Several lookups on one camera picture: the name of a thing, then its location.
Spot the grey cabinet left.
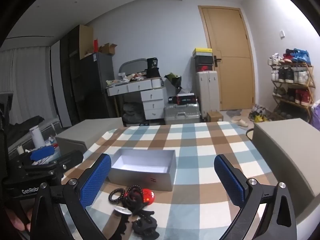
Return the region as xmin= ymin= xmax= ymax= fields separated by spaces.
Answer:
xmin=55 ymin=118 xmax=124 ymax=155

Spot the grey chair back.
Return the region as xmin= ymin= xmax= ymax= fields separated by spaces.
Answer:
xmin=119 ymin=58 xmax=148 ymax=76

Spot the white drawer desk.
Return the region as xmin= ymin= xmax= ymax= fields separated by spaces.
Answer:
xmin=106 ymin=77 xmax=168 ymax=121

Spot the silver flat suitcase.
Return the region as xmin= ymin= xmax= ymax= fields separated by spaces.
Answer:
xmin=164 ymin=103 xmax=201 ymax=125

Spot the black hair claw clip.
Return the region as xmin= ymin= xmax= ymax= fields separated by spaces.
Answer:
xmin=132 ymin=210 xmax=159 ymax=240

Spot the white cylinder bottle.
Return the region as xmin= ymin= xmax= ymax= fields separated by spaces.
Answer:
xmin=29 ymin=125 xmax=46 ymax=149

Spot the grey cabinet right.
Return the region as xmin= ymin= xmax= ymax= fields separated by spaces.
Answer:
xmin=252 ymin=119 xmax=320 ymax=224

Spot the white round badge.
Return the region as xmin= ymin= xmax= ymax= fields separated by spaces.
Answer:
xmin=114 ymin=206 xmax=132 ymax=216

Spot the black spiral hair tie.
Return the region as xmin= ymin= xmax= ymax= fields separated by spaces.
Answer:
xmin=108 ymin=188 xmax=127 ymax=204

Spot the black refrigerator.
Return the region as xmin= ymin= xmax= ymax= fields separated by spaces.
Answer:
xmin=80 ymin=52 xmax=117 ymax=120

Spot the plaid checkered tablecloth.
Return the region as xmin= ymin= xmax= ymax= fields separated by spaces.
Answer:
xmin=62 ymin=121 xmax=277 ymax=239

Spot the black box on suitcase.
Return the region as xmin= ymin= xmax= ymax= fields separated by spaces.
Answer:
xmin=168 ymin=93 xmax=196 ymax=105

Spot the wooden door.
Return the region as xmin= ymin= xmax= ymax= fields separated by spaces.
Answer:
xmin=199 ymin=6 xmax=255 ymax=111

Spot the open cardboard box on fridge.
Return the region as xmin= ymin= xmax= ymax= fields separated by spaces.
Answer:
xmin=99 ymin=43 xmax=117 ymax=56

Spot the yellow lid shoe box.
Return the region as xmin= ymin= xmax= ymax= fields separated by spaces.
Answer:
xmin=193 ymin=47 xmax=213 ymax=57

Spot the wooden shoe rack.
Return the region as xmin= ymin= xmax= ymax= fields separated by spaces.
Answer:
xmin=270 ymin=62 xmax=316 ymax=123

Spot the small cardboard box on floor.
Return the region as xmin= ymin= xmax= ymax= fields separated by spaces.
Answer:
xmin=207 ymin=111 xmax=223 ymax=122

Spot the grey cabinet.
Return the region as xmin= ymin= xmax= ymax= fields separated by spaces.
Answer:
xmin=55 ymin=118 xmax=124 ymax=155
xmin=252 ymin=119 xmax=320 ymax=224

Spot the grey open cardboard box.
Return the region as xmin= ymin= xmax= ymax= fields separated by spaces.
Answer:
xmin=108 ymin=149 xmax=177 ymax=191

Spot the black red shoe box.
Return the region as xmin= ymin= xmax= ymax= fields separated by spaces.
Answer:
xmin=194 ymin=56 xmax=213 ymax=72

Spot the person's left hand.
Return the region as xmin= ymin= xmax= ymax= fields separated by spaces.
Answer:
xmin=5 ymin=209 xmax=33 ymax=232

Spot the red China pin badge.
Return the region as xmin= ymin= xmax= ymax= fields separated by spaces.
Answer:
xmin=142 ymin=189 xmax=155 ymax=205

